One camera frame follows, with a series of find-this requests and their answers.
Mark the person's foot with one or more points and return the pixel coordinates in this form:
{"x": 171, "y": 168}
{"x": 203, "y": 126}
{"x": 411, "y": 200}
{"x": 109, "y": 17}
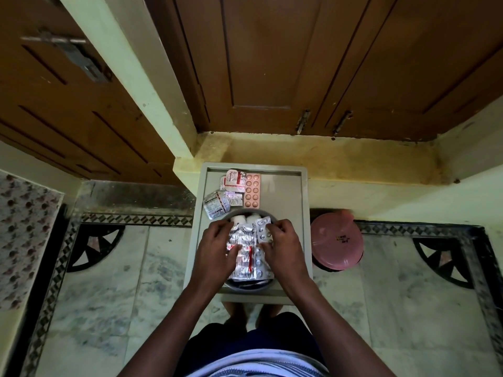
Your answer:
{"x": 235, "y": 313}
{"x": 268, "y": 312}

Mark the grey metal bowl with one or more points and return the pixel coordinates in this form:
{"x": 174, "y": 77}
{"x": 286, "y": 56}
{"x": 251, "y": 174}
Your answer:
{"x": 245, "y": 285}

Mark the person's right forearm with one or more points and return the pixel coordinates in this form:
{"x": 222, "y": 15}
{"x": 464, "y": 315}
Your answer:
{"x": 334, "y": 329}

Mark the pink round plastic lid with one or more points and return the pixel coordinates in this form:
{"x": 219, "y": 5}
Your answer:
{"x": 336, "y": 241}

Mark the person's left forearm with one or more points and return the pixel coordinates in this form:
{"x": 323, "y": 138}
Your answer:
{"x": 173, "y": 329}

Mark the crumpled silver blister pack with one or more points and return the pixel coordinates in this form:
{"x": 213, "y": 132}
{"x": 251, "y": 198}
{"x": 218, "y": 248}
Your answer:
{"x": 215, "y": 204}

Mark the person's right thumb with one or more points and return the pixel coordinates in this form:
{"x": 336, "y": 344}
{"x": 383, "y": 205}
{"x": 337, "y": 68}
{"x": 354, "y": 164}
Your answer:
{"x": 268, "y": 255}

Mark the small silver blister pack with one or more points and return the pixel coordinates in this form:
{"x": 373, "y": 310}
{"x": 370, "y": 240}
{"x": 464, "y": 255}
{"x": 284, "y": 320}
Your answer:
{"x": 261, "y": 227}

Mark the person's left thumb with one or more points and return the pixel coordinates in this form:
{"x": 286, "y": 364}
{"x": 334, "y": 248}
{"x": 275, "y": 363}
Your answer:
{"x": 235, "y": 255}

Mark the white red blister pack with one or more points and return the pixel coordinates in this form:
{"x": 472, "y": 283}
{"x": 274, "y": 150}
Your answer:
{"x": 235, "y": 179}

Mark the brown wooden door with latch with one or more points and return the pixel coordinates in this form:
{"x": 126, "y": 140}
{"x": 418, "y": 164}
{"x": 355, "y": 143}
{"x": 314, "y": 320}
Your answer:
{"x": 70, "y": 113}

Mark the white striped shirt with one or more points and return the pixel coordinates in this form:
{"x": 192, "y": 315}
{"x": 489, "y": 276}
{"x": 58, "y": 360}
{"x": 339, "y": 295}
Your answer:
{"x": 259, "y": 367}

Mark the pink tablet blister pack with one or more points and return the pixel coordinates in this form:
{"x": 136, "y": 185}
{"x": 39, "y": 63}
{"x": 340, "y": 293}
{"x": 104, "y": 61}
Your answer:
{"x": 252, "y": 191}

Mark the white medicine bottle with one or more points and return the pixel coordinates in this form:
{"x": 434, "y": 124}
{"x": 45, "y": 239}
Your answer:
{"x": 252, "y": 219}
{"x": 238, "y": 219}

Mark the grey plastic stool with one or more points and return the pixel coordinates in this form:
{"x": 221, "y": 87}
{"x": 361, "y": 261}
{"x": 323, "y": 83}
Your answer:
{"x": 283, "y": 192}

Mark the person's right hand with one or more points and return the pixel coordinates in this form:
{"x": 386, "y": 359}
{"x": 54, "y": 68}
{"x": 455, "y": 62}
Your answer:
{"x": 287, "y": 255}

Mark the metal door latch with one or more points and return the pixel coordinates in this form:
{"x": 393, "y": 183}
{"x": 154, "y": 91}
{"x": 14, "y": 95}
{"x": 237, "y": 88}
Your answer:
{"x": 74, "y": 54}

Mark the dark shorts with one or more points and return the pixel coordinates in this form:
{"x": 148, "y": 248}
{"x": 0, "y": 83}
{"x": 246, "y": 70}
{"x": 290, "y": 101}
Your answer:
{"x": 251, "y": 337}

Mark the person's right foot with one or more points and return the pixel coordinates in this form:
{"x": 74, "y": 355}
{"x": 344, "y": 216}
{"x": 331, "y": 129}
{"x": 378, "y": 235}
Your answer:
{"x": 268, "y": 312}

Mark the small white blister pack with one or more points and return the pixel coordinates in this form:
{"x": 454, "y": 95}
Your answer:
{"x": 235, "y": 199}

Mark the person's left hand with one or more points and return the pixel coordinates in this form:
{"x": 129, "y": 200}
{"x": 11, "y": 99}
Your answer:
{"x": 214, "y": 255}

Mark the metal door bolt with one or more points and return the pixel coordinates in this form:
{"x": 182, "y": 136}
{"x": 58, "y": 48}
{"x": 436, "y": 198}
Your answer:
{"x": 302, "y": 121}
{"x": 342, "y": 122}

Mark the floral patterned cloth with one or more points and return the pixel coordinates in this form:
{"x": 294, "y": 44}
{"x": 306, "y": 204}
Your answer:
{"x": 23, "y": 239}

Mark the person's left foot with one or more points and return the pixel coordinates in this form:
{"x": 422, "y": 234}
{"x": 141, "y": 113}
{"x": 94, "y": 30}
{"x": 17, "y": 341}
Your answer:
{"x": 235, "y": 313}

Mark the brown wooden cabinet door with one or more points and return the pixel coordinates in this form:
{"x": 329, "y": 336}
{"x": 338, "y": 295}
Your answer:
{"x": 412, "y": 66}
{"x": 267, "y": 54}

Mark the pile of silver blister packs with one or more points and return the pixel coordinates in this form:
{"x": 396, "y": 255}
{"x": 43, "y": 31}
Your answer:
{"x": 249, "y": 255}

